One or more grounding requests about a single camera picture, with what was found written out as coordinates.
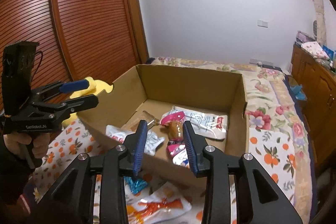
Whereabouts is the white printed snack bag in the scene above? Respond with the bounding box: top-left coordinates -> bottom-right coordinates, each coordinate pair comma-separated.
161,106 -> 228,140

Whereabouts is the teal foil candy packet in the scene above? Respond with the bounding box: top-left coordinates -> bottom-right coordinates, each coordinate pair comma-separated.
123,177 -> 148,195

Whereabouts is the beige curtain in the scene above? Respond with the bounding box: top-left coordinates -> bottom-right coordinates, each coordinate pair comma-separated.
313,0 -> 327,46

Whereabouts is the wooden sideboard cabinet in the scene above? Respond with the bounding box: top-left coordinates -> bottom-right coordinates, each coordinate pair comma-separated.
291,44 -> 335,170

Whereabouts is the brown cardboard box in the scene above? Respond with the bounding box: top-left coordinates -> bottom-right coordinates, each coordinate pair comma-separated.
76,63 -> 249,189

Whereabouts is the floral quilt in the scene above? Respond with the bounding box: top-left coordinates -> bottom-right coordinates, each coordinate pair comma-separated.
153,57 -> 313,223

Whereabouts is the pink squid snack packet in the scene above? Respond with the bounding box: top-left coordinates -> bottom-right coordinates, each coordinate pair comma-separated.
160,111 -> 189,168

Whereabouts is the orange white snack bag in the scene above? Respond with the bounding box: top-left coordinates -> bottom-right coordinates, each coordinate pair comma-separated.
126,182 -> 192,223

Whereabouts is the orange-print white bedsheet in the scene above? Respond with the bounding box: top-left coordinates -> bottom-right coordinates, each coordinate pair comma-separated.
31,113 -> 297,224

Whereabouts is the yellow plush toy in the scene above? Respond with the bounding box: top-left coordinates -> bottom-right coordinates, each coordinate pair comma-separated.
62,77 -> 114,128

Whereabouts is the brown louvred wardrobe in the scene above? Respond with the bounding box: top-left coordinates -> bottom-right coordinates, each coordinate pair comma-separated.
1,0 -> 149,88

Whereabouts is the white red snack packet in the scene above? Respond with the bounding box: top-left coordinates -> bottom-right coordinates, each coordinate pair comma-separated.
105,124 -> 166,157

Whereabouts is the teal cloth on floor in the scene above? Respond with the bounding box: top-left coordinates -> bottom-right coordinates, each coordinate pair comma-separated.
290,85 -> 307,101

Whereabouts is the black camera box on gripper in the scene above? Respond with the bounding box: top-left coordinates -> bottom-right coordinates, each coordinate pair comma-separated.
1,41 -> 39,116

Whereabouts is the white wall switch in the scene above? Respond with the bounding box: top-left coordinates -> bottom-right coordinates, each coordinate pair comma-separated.
257,20 -> 268,28

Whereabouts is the person's left hand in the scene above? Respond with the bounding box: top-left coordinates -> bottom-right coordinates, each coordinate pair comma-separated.
3,132 -> 50,159

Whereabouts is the folded floral cloth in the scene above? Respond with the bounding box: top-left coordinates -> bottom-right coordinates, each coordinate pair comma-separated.
301,41 -> 329,60

